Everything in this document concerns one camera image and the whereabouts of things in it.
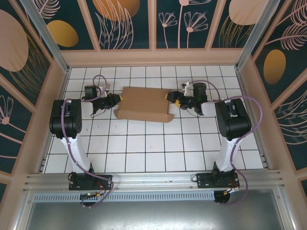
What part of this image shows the grey metal sheet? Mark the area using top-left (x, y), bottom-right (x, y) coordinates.
top-left (14, 189), bottom-right (297, 230)

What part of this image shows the aluminium mounting rail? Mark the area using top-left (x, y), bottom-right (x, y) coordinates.
top-left (23, 169), bottom-right (287, 192)

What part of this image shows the yellow power connector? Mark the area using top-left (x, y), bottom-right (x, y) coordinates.
top-left (80, 191), bottom-right (102, 200)
top-left (223, 186), bottom-right (240, 195)

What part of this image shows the slotted grey cable duct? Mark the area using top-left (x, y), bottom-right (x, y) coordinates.
top-left (33, 191), bottom-right (216, 202)

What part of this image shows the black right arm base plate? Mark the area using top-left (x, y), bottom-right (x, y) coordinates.
top-left (196, 172), bottom-right (240, 190)

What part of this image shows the brown cardboard box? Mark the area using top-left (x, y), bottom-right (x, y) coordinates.
top-left (114, 86), bottom-right (174, 124)

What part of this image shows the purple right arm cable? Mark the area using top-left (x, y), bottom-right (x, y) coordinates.
top-left (190, 80), bottom-right (262, 206)

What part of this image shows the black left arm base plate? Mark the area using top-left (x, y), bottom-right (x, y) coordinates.
top-left (69, 174), bottom-right (113, 191)

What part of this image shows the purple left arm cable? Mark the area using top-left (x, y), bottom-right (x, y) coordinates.
top-left (61, 74), bottom-right (115, 208)

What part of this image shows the aluminium frame post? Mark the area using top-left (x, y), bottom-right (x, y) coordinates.
top-left (235, 0), bottom-right (280, 70)
top-left (20, 0), bottom-right (71, 74)

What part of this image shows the aluminium side rail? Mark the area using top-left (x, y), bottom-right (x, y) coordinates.
top-left (236, 68), bottom-right (274, 171)

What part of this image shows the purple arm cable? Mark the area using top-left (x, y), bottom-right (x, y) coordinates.
top-left (61, 74), bottom-right (115, 208)
top-left (190, 80), bottom-right (262, 206)

